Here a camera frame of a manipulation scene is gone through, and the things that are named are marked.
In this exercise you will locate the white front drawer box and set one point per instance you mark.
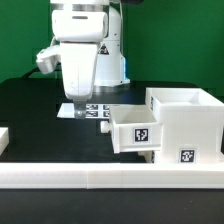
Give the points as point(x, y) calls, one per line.
point(148, 156)

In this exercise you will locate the white drawer box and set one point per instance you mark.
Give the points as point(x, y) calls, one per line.
point(133, 128)
point(148, 156)

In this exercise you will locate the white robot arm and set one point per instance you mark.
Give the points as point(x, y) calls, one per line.
point(111, 63)

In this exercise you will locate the white marker base plate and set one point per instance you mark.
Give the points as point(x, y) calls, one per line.
point(93, 111)

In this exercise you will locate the white drawer cabinet frame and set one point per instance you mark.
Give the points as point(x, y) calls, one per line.
point(192, 125)

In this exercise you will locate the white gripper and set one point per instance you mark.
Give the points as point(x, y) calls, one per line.
point(79, 34)

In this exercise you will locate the white front fence wall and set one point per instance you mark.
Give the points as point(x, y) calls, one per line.
point(110, 175)

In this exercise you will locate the white left fence wall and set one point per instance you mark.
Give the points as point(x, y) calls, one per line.
point(4, 139)

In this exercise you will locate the white fence wall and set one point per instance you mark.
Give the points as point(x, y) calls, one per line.
point(4, 139)
point(110, 175)

